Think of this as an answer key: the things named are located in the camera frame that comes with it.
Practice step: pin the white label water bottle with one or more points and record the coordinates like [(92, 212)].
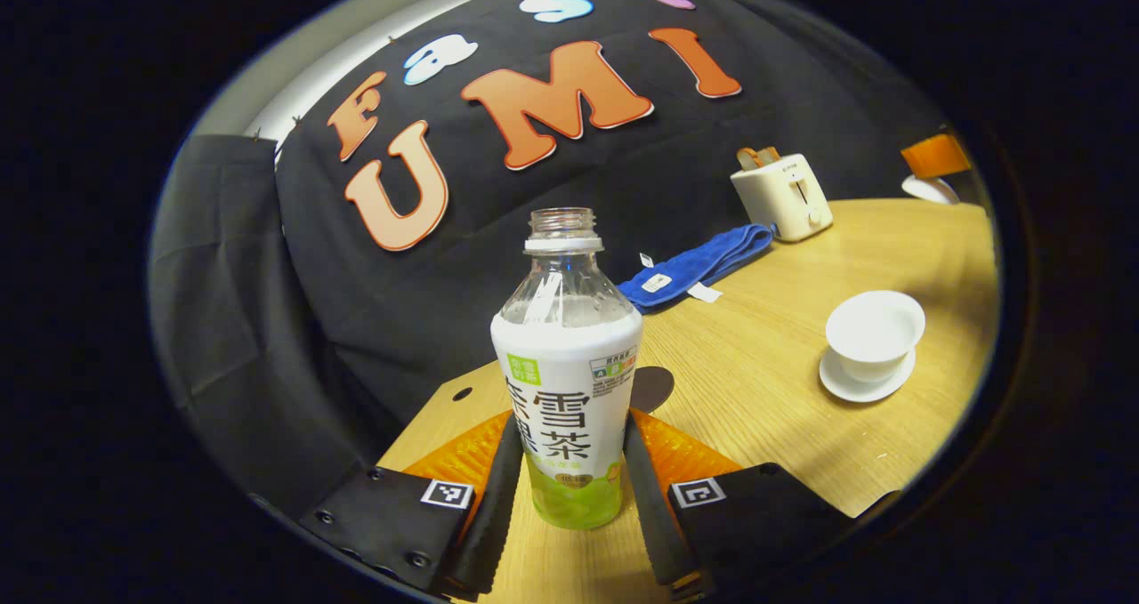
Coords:
[(569, 382)]

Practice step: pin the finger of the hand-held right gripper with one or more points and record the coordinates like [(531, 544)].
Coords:
[(934, 156)]

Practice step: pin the white saucer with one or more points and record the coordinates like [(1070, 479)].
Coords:
[(854, 390)]

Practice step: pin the white teacup lid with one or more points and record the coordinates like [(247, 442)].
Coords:
[(930, 189)]

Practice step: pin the white toaster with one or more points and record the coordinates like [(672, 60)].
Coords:
[(783, 199)]

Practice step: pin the toast slice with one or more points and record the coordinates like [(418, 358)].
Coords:
[(770, 153), (747, 158)]

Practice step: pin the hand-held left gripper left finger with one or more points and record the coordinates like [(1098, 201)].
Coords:
[(498, 515)]

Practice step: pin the blue folded towel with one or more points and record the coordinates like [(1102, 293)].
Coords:
[(703, 261)]

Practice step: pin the white teacup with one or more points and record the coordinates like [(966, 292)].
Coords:
[(875, 328)]

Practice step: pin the black backdrop cloth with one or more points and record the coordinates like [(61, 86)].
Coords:
[(356, 319)]

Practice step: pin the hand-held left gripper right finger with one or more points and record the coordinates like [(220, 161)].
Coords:
[(645, 515)]

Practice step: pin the dark round coaster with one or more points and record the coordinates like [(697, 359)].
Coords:
[(654, 389)]

